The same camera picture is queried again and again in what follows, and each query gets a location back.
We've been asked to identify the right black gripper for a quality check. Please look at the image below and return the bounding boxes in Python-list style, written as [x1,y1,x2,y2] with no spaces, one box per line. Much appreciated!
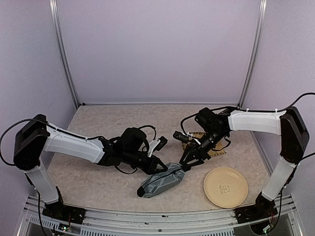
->
[180,128,227,169]

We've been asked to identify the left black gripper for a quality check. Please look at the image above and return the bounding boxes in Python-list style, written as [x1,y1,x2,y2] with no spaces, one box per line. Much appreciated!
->
[123,149,168,175]

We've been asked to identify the grey zip pouch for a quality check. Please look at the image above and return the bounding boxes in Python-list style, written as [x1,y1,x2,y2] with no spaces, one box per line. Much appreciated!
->
[137,162,185,198]

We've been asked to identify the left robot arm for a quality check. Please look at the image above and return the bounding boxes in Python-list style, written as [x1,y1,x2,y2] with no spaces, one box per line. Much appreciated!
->
[13,114,168,219]

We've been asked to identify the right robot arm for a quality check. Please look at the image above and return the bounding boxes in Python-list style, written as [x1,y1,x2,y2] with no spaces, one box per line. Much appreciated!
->
[174,106,310,218]

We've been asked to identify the woven bamboo tray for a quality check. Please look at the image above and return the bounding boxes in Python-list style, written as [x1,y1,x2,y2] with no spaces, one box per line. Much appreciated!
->
[188,131,226,157]

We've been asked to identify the beige round plate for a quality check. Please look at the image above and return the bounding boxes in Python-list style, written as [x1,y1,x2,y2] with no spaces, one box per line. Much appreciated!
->
[203,167,248,208]

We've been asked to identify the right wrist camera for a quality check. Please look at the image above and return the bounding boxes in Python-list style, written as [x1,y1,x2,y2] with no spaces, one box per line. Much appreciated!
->
[173,131,199,144]

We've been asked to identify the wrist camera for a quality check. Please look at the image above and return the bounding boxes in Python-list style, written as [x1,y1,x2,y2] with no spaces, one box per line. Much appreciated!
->
[173,131,199,144]
[148,136,168,157]

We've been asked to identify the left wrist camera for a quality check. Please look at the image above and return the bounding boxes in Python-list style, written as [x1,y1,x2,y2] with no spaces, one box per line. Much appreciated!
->
[148,136,168,157]

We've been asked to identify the front aluminium rail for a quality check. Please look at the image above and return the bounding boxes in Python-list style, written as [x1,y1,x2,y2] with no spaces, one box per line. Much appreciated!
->
[14,195,306,236]

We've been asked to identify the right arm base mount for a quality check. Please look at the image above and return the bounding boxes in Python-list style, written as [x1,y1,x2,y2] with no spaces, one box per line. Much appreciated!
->
[234,192,278,224]

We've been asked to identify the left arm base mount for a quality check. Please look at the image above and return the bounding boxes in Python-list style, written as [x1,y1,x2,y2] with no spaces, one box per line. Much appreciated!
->
[42,187,86,225]

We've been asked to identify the right aluminium frame post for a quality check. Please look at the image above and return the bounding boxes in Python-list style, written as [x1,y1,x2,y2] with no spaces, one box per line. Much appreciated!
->
[238,0,267,107]

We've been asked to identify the aluminium frame post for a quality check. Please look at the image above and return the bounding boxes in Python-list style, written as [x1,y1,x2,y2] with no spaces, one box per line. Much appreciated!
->
[49,0,80,109]
[238,0,267,107]

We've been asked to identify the left aluminium frame post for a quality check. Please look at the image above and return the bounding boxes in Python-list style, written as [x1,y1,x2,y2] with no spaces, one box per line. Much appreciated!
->
[49,0,80,109]

